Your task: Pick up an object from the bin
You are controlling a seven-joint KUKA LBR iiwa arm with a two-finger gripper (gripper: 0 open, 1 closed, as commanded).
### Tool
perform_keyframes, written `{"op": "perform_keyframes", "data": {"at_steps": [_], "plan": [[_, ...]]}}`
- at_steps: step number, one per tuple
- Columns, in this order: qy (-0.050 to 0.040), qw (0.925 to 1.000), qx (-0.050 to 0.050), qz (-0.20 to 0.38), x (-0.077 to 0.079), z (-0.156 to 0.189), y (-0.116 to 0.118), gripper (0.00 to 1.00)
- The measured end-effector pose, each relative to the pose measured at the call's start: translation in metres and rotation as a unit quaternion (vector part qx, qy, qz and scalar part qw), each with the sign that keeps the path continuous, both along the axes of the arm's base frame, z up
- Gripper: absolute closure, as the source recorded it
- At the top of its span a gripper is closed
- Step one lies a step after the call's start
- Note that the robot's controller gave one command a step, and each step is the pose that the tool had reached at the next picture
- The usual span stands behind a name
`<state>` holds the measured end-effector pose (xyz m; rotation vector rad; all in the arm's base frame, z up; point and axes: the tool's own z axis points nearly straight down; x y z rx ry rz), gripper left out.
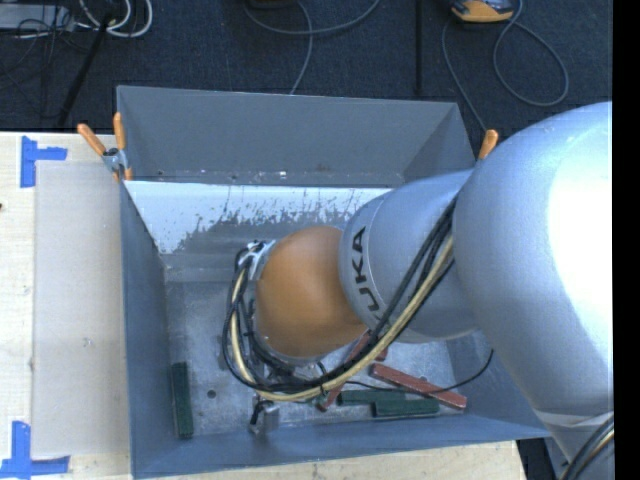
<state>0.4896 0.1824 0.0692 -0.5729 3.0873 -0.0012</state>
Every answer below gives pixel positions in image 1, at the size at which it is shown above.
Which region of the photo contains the red-brown flat block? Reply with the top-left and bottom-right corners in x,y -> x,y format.
316,331 -> 390,413
368,362 -> 469,411

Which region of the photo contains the dark green flat block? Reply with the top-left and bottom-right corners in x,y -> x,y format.
170,361 -> 195,440
338,388 -> 407,407
371,397 -> 442,418

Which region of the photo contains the grey metal bin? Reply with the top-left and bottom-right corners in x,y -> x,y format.
115,85 -> 552,480

